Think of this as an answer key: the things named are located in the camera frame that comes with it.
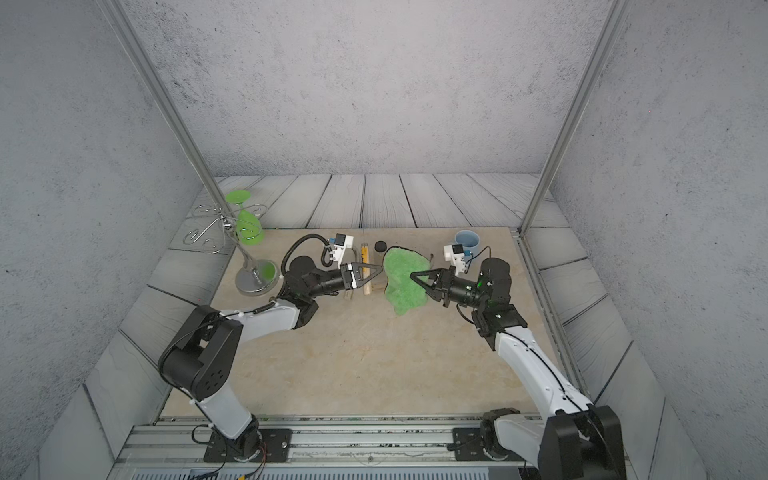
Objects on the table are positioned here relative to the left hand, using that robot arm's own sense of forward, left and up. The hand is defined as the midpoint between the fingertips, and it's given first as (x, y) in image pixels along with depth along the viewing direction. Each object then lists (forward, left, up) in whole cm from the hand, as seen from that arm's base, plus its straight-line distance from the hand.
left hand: (383, 275), depth 75 cm
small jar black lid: (+25, +1, -16) cm, 30 cm away
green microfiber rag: (-6, -5, +1) cm, 8 cm away
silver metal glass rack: (+19, +45, -24) cm, 54 cm away
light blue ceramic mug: (+29, -31, -18) cm, 46 cm away
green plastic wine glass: (+20, +40, -1) cm, 44 cm away
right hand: (-5, -7, +4) cm, 9 cm away
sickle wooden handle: (+4, +5, +3) cm, 7 cm away
